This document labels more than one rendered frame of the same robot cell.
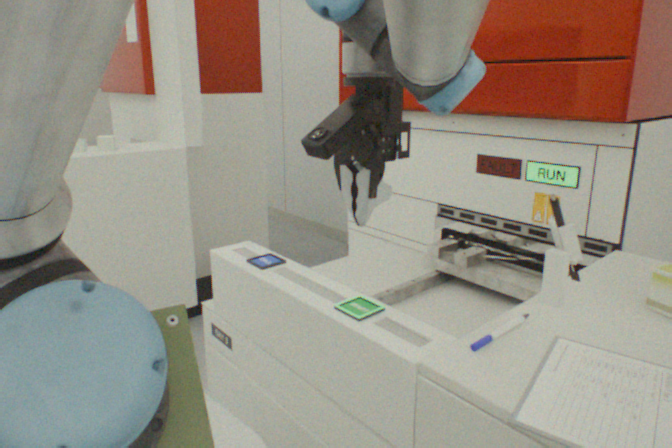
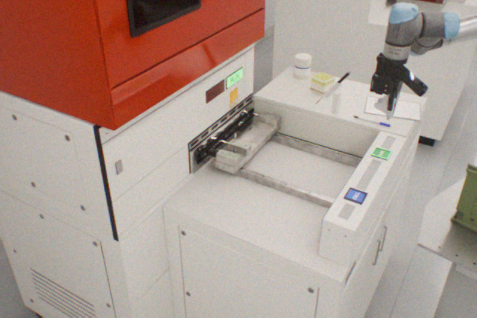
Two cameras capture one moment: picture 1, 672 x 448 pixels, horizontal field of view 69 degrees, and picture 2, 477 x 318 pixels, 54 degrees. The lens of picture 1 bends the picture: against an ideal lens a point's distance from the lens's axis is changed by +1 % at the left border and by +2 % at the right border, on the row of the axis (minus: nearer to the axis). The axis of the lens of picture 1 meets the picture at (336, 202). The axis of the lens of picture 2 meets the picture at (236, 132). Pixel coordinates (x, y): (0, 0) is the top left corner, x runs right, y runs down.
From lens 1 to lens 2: 195 cm
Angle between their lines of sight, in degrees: 97
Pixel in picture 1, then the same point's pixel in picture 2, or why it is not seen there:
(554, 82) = (247, 28)
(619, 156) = (251, 53)
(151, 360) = not seen: outside the picture
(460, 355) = (394, 129)
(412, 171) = (169, 136)
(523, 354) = (381, 118)
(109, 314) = not seen: outside the picture
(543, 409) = (410, 115)
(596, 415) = (404, 109)
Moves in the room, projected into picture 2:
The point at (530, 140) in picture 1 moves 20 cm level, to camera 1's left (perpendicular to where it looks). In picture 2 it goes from (226, 65) to (244, 89)
